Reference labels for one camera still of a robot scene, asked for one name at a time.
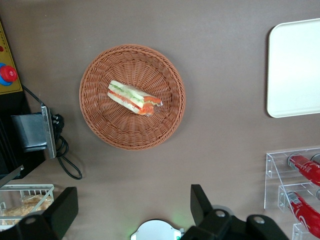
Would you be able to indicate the plastic-wrapped sandwich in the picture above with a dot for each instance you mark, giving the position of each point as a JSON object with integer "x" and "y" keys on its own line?
{"x": 130, "y": 96}

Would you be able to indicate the dark grey box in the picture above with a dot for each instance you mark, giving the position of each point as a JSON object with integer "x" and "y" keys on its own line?
{"x": 30, "y": 132}

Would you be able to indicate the clear acrylic bottle rack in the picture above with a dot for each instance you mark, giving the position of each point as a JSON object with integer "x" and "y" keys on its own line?
{"x": 275, "y": 180}

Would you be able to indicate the bagged tan snacks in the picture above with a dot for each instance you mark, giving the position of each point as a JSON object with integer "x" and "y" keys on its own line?
{"x": 27, "y": 203}

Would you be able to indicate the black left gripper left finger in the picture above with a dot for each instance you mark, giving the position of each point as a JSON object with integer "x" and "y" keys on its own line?
{"x": 57, "y": 212}

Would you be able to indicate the black machine frame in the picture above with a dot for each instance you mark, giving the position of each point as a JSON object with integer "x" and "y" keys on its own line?
{"x": 10, "y": 155}

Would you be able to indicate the white round device green light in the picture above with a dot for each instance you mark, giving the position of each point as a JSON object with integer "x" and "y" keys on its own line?
{"x": 155, "y": 230}

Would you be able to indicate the red cola bottle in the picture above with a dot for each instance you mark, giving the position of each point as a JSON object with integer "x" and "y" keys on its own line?
{"x": 306, "y": 168}
{"x": 303, "y": 212}

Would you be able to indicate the yellow emergency stop box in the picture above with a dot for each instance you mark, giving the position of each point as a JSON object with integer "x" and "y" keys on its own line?
{"x": 11, "y": 55}

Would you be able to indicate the silver metal bracket plate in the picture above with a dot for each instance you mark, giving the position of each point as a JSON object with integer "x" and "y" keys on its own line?
{"x": 48, "y": 132}

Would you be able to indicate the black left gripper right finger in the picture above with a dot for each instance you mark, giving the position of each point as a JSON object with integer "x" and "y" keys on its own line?
{"x": 220, "y": 227}

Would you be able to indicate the white plastic tray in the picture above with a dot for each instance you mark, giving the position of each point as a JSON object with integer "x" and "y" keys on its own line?
{"x": 295, "y": 70}

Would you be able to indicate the red emergency stop button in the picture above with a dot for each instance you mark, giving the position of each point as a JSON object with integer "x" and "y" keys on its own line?
{"x": 8, "y": 73}

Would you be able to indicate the round brown wicker basket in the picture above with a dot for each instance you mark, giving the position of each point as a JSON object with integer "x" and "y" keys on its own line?
{"x": 112, "y": 125}

